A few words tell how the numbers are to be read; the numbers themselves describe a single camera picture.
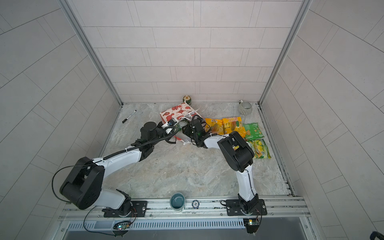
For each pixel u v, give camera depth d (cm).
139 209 70
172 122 69
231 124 96
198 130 76
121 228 65
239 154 52
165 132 72
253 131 96
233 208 71
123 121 105
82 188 41
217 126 97
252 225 68
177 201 73
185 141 87
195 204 73
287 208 72
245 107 112
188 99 106
